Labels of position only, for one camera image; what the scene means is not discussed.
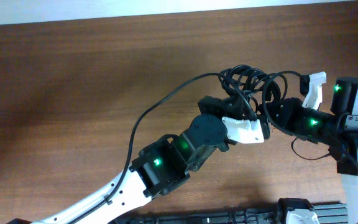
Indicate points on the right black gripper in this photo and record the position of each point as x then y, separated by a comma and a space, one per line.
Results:
274, 111

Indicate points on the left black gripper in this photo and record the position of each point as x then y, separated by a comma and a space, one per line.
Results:
230, 106

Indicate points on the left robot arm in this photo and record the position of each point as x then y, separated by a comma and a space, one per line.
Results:
160, 168

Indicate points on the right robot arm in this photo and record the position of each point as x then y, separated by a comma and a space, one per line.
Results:
337, 129

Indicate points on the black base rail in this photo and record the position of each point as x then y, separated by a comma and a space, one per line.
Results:
286, 210

